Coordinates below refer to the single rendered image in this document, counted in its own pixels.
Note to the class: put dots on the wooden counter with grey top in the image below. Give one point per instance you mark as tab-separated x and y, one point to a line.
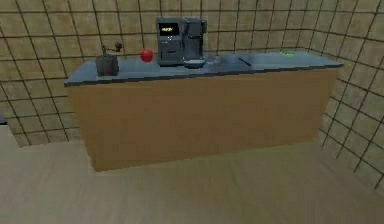
200	113

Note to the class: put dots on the dark grey coffee machine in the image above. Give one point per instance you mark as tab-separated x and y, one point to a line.
180	41

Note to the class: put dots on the black pen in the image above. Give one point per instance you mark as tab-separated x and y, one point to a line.
244	61

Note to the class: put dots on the red tomato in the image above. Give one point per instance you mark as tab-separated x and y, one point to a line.
146	55

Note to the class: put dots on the dark grey coffee grinder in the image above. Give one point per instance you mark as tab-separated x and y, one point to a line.
107	63

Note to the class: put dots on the green sponge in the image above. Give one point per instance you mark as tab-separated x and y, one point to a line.
287	52

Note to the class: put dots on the white cabinet with dark top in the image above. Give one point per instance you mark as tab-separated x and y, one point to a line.
4	133

